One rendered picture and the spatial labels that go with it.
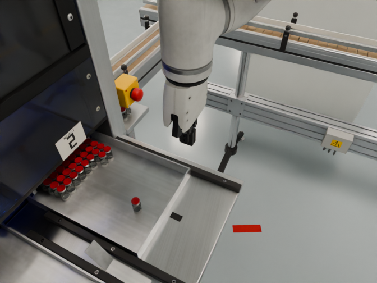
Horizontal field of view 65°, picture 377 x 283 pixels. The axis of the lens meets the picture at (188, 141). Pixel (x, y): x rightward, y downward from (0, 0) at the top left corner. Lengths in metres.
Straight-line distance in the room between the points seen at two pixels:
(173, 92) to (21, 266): 0.52
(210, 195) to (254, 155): 1.32
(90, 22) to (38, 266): 0.55
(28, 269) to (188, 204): 0.39
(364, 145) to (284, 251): 0.67
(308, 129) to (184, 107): 1.17
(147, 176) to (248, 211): 1.07
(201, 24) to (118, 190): 0.52
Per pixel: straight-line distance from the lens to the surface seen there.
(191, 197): 0.79
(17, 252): 0.81
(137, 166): 0.86
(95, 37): 0.75
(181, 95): 0.49
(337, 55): 1.36
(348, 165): 2.24
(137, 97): 0.89
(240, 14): 0.49
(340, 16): 1.95
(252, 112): 1.63
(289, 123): 1.62
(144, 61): 1.17
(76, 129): 0.77
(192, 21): 0.43
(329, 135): 1.56
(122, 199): 0.80
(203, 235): 0.74
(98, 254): 0.71
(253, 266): 1.68
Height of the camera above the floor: 1.54
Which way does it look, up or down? 47 degrees down
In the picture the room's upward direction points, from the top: straight up
